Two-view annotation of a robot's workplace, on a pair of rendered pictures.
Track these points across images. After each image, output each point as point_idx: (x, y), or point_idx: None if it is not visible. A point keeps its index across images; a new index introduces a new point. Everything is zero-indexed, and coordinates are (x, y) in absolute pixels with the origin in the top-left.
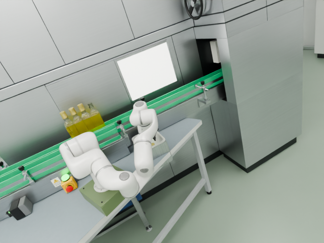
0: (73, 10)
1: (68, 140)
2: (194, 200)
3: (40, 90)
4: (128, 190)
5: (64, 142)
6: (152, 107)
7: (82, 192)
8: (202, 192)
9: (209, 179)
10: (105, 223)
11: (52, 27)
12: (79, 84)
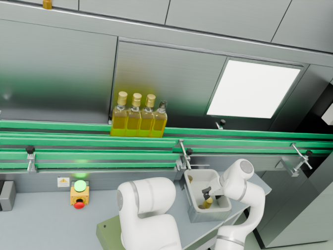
0: None
1: (103, 126)
2: (190, 249)
3: (107, 40)
4: None
5: (133, 187)
6: (229, 144)
7: (102, 234)
8: (203, 243)
9: (215, 230)
10: None
11: None
12: (164, 62)
